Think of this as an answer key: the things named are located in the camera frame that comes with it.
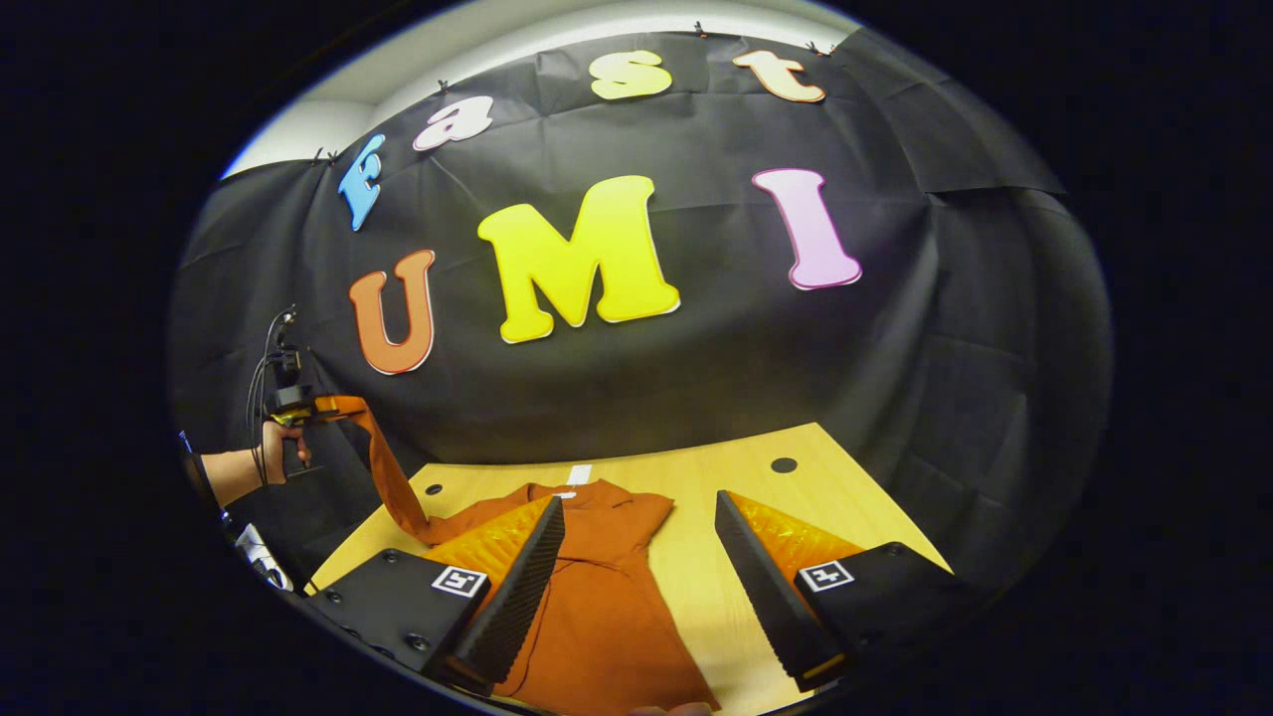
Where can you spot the white object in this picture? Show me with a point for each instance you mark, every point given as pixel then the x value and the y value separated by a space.
pixel 259 552

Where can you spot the black backdrop cloth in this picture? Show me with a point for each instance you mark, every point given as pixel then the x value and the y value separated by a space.
pixel 696 378

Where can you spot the white tape strip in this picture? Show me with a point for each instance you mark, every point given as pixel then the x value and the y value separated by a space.
pixel 580 474

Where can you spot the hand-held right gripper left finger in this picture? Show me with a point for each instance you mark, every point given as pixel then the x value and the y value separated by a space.
pixel 517 607

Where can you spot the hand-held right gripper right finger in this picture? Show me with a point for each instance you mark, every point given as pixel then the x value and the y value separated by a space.
pixel 771 597

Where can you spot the rust orange shirt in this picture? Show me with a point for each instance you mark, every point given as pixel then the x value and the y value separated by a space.
pixel 597 617

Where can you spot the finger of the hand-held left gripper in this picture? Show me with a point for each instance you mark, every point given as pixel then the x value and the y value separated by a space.
pixel 290 413

